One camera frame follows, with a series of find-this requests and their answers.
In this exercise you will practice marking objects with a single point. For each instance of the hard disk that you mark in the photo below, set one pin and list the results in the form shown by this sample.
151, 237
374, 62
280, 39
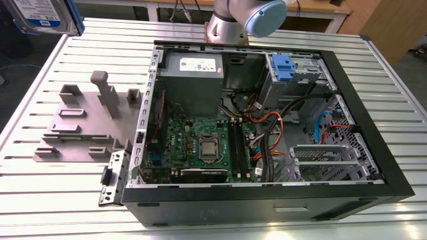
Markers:
40, 15

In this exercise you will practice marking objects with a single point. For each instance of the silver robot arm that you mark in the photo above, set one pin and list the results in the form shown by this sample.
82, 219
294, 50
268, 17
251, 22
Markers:
230, 27

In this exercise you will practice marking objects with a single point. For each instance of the silver disk bay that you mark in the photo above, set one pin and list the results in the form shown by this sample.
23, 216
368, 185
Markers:
320, 163

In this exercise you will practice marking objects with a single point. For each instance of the silver CPU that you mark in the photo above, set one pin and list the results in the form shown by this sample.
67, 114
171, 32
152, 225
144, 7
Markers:
207, 149

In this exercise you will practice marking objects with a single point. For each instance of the grey power supply unit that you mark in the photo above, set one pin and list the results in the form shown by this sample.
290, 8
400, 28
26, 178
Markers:
190, 95

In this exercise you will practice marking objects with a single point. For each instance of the black RAM slot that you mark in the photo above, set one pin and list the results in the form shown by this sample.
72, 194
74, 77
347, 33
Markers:
244, 147
235, 147

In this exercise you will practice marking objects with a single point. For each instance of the CPU socket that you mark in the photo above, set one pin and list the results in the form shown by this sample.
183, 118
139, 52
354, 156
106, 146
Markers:
210, 160

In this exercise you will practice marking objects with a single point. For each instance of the green motherboard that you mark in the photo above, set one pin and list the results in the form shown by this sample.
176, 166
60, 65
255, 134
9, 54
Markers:
180, 155

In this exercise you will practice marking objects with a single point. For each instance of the silver optical drive bay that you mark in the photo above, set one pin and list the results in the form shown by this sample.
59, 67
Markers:
276, 92

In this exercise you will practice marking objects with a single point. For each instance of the black graphics card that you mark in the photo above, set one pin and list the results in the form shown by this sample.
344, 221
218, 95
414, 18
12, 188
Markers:
200, 175

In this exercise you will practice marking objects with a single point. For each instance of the blue drive bay latch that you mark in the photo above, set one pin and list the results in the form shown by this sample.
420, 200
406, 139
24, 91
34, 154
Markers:
282, 67

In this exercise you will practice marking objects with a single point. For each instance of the black PC case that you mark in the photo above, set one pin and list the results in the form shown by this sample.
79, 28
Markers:
234, 207

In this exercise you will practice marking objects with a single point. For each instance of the grey parts rack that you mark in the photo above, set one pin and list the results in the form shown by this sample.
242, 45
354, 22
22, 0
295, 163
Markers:
87, 125

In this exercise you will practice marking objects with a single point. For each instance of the blue VGA port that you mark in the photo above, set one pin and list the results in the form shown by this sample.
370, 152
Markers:
107, 176

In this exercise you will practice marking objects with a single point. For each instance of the green RAM stick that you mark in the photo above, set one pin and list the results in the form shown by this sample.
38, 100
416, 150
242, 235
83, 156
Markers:
71, 138

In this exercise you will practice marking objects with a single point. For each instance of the wooden desk white frame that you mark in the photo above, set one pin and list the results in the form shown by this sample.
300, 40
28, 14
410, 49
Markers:
327, 10

